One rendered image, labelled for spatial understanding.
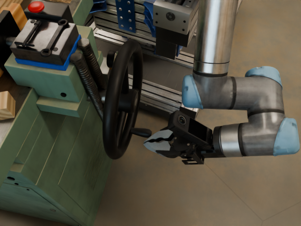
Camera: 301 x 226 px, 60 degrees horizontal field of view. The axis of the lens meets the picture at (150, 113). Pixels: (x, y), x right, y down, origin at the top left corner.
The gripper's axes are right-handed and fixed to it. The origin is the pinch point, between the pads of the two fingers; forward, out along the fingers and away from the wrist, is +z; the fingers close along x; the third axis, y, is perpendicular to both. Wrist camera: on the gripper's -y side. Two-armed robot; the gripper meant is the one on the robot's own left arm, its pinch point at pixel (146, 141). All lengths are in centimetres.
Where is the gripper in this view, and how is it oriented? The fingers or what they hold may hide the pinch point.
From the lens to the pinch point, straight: 70.2
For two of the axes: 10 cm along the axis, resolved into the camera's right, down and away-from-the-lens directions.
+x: 2.0, -8.3, 5.2
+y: 4.9, 5.5, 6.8
